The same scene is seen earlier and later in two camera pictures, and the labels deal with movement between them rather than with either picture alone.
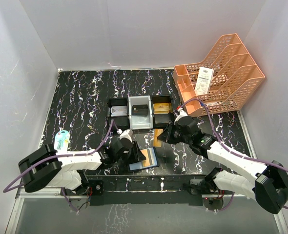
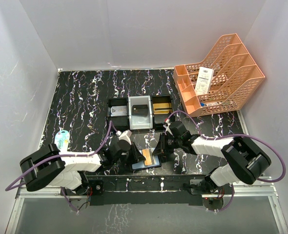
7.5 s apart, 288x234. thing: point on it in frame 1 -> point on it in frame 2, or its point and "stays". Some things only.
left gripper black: (137, 155) stays
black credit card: (141, 110) stays
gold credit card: (157, 132) -> (162, 108)
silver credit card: (119, 111) stays
